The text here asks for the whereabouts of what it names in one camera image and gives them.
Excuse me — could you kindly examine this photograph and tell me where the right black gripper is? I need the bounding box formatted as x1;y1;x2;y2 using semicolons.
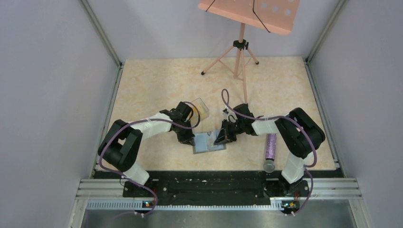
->
215;119;245;145

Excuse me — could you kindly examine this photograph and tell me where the clear plastic card box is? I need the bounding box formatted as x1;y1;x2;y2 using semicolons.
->
191;97;210;124

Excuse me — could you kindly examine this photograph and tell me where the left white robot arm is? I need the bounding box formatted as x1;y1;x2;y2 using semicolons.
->
98;102;201;196

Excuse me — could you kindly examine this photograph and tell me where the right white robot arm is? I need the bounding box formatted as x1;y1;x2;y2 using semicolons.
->
214;104;326;196

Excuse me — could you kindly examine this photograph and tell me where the purple glitter microphone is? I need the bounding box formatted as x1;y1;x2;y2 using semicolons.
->
263;133;277;173

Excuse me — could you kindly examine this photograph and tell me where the pink music stand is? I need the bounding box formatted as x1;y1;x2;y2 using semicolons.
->
198;0;301;109

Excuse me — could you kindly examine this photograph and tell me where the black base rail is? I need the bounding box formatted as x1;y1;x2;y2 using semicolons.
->
93;170;344;209

